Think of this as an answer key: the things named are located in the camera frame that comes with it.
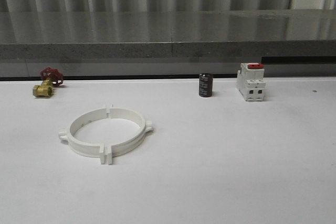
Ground grey stone counter ledge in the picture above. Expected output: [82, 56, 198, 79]
[1, 9, 335, 79]

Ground white half pipe clamp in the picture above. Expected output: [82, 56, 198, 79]
[58, 105, 113, 165]

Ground white circuit breaker red switch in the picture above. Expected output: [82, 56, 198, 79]
[237, 62, 266, 102]

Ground brass valve red handwheel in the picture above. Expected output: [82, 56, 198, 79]
[32, 67, 64, 98]

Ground black cylindrical capacitor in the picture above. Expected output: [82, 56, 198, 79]
[198, 73, 213, 98]

